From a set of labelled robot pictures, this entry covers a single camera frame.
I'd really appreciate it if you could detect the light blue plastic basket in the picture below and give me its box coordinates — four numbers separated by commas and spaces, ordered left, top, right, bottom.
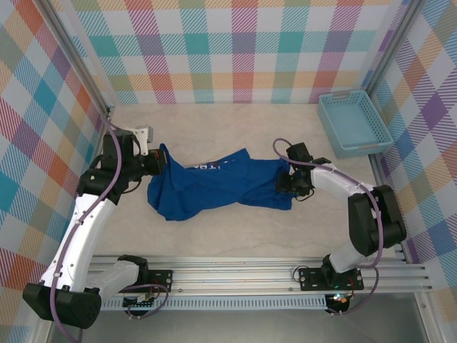
317, 89, 394, 160

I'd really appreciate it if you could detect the blue t-shirt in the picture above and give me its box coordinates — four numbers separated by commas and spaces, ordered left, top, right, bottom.
147, 142, 293, 222

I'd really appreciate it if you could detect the circuit board with lit LED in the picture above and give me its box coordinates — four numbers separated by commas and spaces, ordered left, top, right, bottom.
326, 292, 350, 312

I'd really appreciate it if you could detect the small circuit board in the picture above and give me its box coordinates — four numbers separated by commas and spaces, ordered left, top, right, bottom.
123, 293, 158, 310

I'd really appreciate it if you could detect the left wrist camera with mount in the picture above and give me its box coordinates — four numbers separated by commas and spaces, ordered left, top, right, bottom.
126, 124, 155, 157

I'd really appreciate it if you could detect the aluminium side rail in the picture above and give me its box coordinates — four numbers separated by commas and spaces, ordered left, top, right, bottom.
96, 106, 114, 136
367, 155, 411, 264

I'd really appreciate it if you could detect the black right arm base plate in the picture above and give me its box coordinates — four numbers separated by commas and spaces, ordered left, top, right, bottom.
298, 267, 364, 291

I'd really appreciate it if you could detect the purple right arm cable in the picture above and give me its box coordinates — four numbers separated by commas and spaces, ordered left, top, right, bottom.
273, 138, 386, 317

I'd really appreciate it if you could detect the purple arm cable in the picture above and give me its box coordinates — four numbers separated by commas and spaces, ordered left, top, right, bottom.
49, 116, 171, 343
273, 138, 386, 317

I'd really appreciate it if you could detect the long aluminium base rail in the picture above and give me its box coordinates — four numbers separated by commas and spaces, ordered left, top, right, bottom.
85, 254, 433, 297

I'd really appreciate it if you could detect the aluminium frame post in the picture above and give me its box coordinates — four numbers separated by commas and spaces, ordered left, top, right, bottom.
356, 0, 421, 114
38, 0, 116, 119

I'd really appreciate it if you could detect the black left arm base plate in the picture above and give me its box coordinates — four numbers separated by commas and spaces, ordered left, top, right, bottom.
142, 269, 174, 294

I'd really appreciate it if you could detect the white slotted cable duct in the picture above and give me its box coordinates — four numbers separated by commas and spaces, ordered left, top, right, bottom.
99, 298, 328, 311

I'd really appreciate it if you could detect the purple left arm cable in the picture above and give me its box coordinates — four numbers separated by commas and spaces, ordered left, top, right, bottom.
49, 116, 171, 343

